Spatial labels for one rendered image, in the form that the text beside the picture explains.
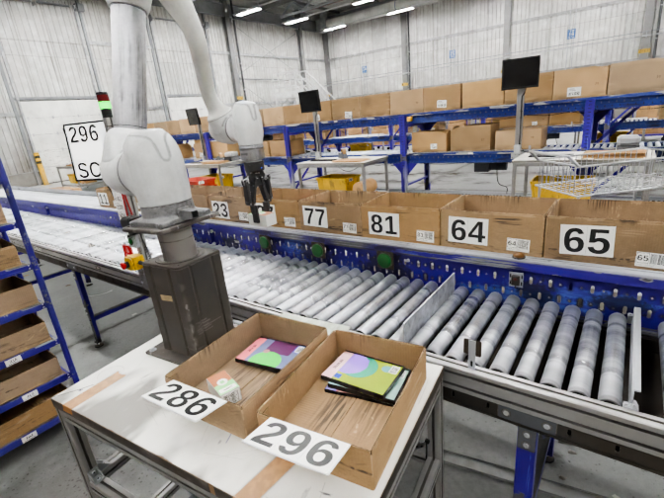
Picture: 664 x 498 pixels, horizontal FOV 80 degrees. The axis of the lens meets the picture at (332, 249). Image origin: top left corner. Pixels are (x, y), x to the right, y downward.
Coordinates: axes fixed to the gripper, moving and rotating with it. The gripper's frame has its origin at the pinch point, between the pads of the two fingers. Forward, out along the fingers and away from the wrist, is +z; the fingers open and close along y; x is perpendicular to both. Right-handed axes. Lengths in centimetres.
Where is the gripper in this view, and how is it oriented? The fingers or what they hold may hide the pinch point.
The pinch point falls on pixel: (261, 212)
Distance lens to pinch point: 158.6
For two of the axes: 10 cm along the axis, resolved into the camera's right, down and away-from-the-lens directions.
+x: 8.1, 1.2, -5.8
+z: 0.9, 9.4, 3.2
